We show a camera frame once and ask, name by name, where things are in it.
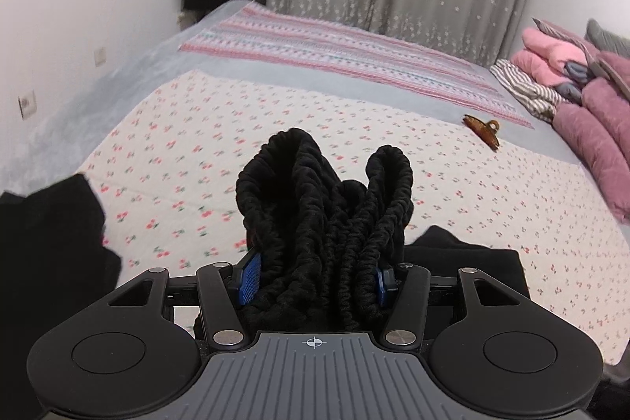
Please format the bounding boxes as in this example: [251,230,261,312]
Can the white wall outlet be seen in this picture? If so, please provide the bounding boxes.
[18,91,37,120]

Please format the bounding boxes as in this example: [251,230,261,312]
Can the black pants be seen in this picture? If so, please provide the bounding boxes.
[1,128,528,419]

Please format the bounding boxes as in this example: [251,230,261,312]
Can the pink striped blanket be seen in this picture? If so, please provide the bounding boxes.
[180,1,532,128]

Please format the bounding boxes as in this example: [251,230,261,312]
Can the white wall switch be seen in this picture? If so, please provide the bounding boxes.
[94,47,107,67]

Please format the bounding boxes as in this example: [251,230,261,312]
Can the mauve folded quilt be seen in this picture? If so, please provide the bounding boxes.
[533,18,630,224]

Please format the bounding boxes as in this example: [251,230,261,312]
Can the pink folded clothing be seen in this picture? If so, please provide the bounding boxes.
[510,28,587,87]

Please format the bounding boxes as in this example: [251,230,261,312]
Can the grey folded clothing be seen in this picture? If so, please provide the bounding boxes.
[554,61,596,105]

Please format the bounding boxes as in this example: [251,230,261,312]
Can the striped folded garment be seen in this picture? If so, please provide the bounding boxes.
[489,59,566,124]

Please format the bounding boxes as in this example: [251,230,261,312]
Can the cherry print blanket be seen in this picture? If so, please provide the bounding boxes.
[80,71,629,363]

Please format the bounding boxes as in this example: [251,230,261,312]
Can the brown hair claw clip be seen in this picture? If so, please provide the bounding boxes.
[462,115,500,151]

